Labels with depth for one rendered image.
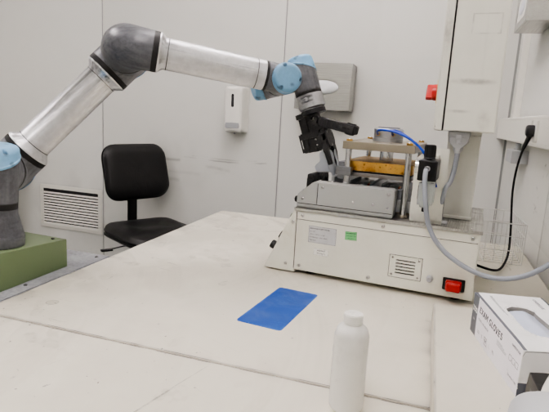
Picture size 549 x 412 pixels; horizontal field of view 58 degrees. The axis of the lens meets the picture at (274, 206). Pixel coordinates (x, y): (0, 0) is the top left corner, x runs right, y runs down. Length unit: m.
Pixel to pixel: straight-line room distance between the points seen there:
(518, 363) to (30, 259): 1.03
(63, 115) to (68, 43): 2.27
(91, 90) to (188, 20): 1.86
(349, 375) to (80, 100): 0.95
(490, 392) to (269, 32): 2.45
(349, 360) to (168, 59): 0.81
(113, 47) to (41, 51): 2.50
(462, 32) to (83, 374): 1.01
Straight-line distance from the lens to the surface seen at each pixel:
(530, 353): 0.80
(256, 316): 1.06
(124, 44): 1.24
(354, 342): 0.72
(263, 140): 2.92
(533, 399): 0.46
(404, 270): 1.27
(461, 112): 1.21
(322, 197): 1.28
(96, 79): 1.36
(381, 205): 1.25
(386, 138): 1.36
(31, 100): 3.80
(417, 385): 0.88
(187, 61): 1.24
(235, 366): 0.87
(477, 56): 1.22
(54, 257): 1.35
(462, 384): 0.82
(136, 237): 2.71
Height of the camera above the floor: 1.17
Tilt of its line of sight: 11 degrees down
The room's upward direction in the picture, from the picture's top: 3 degrees clockwise
